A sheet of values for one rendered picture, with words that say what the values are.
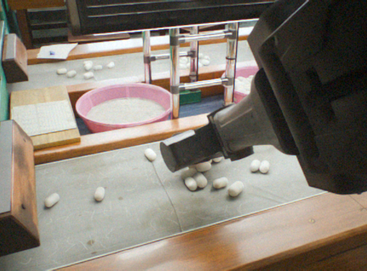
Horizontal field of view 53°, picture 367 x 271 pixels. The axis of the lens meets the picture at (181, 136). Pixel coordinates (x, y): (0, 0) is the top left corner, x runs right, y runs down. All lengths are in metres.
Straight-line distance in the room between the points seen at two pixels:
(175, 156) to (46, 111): 0.49
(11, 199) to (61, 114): 0.43
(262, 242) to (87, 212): 0.31
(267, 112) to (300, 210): 0.45
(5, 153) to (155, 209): 0.27
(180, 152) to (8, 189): 0.26
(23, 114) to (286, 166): 0.64
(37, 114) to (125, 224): 0.44
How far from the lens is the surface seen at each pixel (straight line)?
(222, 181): 0.73
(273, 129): 0.25
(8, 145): 0.71
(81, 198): 0.74
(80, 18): 0.62
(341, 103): 0.17
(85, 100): 1.09
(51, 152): 0.85
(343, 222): 0.69
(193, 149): 0.60
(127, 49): 1.50
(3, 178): 0.62
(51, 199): 0.73
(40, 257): 0.65
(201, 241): 0.60
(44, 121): 0.95
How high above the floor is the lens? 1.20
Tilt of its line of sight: 30 degrees down
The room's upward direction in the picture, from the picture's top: straight up
